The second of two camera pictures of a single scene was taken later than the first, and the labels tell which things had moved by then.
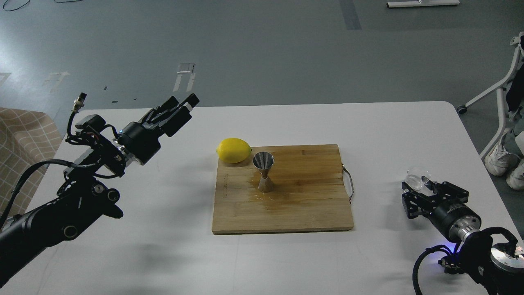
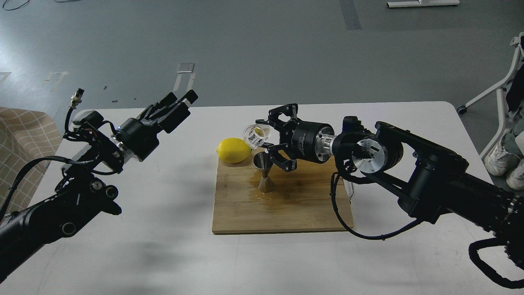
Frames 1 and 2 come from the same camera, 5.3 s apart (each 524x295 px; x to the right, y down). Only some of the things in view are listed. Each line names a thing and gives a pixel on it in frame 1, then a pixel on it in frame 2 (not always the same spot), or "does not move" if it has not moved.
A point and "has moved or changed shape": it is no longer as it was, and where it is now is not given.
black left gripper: (142, 143) does not move
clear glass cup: (413, 178) has moved or changed shape
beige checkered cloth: (26, 137) does not move
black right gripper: (453, 220) -> (312, 141)
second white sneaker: (515, 179) does not move
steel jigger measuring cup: (263, 161) does not move
